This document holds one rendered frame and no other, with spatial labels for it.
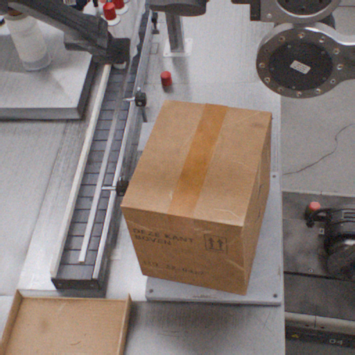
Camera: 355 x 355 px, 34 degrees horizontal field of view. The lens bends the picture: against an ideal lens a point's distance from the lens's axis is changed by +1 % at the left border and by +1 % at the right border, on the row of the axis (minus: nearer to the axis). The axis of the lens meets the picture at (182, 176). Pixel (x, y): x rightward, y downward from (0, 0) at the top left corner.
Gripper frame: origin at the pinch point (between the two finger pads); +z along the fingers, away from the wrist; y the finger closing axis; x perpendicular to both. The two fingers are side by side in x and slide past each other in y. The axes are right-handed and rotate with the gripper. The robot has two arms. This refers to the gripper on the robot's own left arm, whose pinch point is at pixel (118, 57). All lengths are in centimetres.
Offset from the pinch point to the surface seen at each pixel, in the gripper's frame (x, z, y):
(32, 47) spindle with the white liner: -3.3, -0.8, 25.9
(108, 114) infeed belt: 17.5, -6.3, 1.4
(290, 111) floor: -1, 117, -57
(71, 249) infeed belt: 53, -33, 3
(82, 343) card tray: 72, -41, -3
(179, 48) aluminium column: -6.6, 15.9, -15.8
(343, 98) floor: -8, 122, -82
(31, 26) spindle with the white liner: -8.2, -5.0, 24.4
